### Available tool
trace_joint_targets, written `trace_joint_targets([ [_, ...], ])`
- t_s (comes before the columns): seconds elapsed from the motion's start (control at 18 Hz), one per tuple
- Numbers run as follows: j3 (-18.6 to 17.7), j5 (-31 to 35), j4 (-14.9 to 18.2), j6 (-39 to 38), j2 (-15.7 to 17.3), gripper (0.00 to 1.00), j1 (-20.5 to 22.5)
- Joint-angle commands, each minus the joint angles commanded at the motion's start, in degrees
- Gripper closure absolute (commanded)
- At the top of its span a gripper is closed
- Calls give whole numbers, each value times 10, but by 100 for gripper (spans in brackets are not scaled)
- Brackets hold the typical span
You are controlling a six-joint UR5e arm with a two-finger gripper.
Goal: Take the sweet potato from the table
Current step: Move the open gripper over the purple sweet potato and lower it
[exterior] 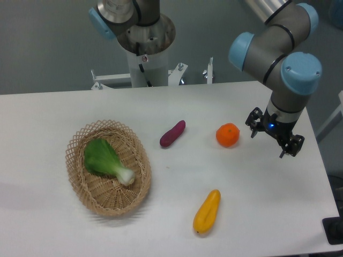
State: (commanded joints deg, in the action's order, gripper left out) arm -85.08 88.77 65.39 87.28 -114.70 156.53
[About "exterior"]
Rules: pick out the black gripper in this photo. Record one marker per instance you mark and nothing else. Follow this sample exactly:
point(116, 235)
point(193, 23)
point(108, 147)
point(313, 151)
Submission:
point(279, 125)

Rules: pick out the purple sweet potato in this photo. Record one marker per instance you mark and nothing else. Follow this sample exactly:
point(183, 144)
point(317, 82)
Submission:
point(173, 134)

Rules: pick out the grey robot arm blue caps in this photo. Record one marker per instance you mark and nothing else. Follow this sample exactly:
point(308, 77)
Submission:
point(146, 34)

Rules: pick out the orange tangerine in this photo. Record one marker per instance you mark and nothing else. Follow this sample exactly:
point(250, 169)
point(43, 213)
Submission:
point(227, 135)

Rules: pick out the yellow papaya toy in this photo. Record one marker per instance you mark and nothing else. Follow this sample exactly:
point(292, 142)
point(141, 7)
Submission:
point(206, 215)

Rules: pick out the black box at table edge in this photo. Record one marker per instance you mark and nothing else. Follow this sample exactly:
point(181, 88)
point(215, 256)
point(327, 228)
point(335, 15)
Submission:
point(333, 230)

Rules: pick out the green bok choy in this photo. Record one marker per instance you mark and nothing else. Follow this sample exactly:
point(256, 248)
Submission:
point(100, 159)

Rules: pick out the woven wicker basket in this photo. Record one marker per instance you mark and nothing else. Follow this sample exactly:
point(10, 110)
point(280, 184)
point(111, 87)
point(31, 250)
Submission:
point(105, 195)

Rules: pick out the white frame at right edge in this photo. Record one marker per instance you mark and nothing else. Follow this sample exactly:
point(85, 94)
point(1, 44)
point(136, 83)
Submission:
point(331, 122)

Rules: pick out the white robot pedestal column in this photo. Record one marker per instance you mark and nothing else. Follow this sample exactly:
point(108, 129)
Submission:
point(149, 64)

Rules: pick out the white metal mounting frame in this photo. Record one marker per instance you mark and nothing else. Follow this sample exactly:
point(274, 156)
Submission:
point(112, 79)

